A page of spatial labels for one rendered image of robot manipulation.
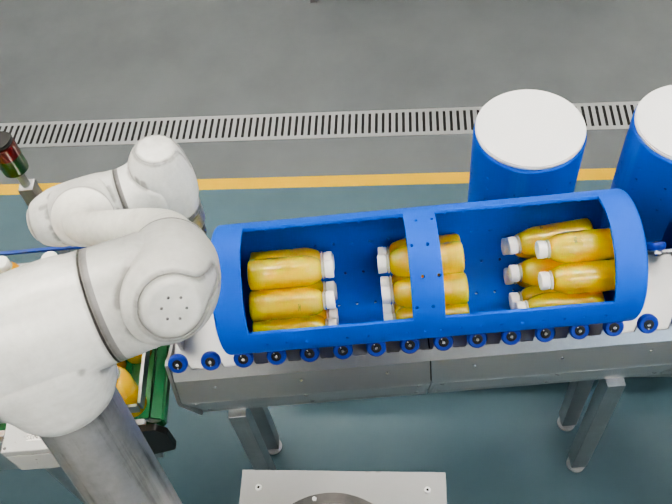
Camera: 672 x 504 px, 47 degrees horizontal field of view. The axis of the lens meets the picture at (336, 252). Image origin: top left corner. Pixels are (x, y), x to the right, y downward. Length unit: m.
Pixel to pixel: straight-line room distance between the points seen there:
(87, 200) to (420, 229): 0.66
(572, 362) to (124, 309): 1.28
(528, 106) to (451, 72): 1.66
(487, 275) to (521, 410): 0.99
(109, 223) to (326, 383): 0.83
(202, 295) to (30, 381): 0.20
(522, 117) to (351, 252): 0.59
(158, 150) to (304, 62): 2.56
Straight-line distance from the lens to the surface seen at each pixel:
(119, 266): 0.83
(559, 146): 2.04
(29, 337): 0.84
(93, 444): 0.97
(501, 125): 2.07
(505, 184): 2.04
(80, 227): 1.25
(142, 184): 1.37
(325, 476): 1.53
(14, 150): 1.99
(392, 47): 3.89
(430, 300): 1.58
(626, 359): 1.93
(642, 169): 2.14
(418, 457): 2.68
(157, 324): 0.80
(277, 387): 1.86
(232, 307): 1.59
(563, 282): 1.69
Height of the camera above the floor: 2.51
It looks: 54 degrees down
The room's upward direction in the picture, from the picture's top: 9 degrees counter-clockwise
